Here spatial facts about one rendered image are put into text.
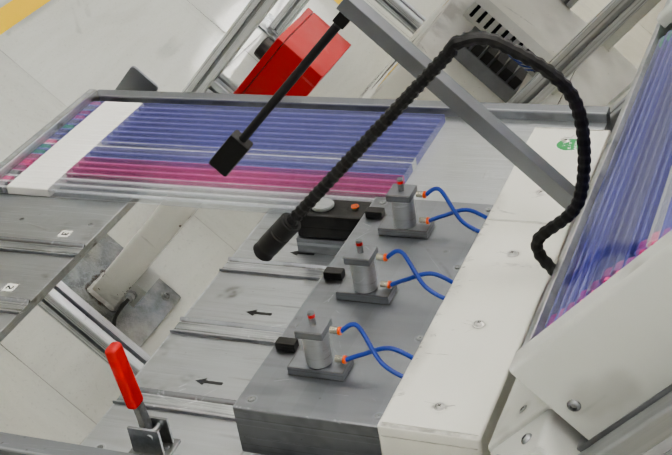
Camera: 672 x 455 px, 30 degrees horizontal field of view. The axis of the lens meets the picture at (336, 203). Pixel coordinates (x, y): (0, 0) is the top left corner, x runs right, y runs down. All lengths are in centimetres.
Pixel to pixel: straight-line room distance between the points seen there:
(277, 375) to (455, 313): 16
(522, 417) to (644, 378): 11
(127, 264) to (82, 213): 95
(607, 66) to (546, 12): 19
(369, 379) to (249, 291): 28
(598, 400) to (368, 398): 24
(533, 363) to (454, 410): 15
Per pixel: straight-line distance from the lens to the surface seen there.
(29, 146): 165
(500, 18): 271
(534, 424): 86
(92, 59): 295
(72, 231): 146
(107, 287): 249
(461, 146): 148
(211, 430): 110
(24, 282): 139
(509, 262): 110
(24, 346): 240
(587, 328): 79
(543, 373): 82
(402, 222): 119
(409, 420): 94
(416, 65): 106
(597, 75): 294
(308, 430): 100
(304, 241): 130
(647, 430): 80
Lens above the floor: 189
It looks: 38 degrees down
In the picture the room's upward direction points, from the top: 44 degrees clockwise
